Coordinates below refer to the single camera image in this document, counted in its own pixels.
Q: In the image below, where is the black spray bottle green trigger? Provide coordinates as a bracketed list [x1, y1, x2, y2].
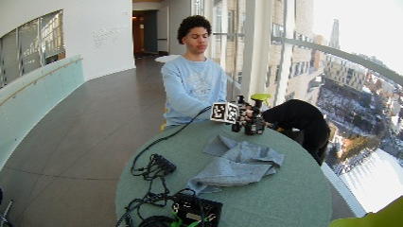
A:
[243, 93, 272, 136]

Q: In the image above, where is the white marker cube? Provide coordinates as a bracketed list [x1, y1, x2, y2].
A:
[208, 101, 240, 125]

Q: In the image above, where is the black jacket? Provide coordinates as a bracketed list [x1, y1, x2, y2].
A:
[260, 98, 332, 166]

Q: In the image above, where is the grey cloth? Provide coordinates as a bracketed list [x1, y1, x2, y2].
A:
[184, 134, 285, 195]

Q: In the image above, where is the person in light blue sweatshirt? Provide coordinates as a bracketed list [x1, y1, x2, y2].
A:
[159, 14, 227, 128]

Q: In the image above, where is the yellow chair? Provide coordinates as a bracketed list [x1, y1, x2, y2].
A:
[158, 106, 170, 132]

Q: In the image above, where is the small black hub box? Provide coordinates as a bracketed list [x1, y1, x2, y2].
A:
[148, 153, 178, 176]

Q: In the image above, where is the black electronics box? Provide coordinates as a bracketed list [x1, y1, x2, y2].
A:
[170, 192, 224, 227]

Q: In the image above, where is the lime green chair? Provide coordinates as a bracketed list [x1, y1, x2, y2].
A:
[328, 195, 403, 227]

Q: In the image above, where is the wooden handrail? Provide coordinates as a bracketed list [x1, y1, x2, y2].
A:
[0, 57, 83, 107]

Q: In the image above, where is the grey tripod leg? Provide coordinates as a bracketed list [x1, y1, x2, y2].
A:
[0, 188, 14, 227]

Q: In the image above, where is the long black cable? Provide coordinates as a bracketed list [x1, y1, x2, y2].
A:
[130, 105, 212, 177]

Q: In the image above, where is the tangled black cable bundle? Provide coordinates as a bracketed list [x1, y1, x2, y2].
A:
[114, 174, 196, 227]

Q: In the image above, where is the green cable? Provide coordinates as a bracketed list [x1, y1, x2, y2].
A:
[168, 202, 218, 227]

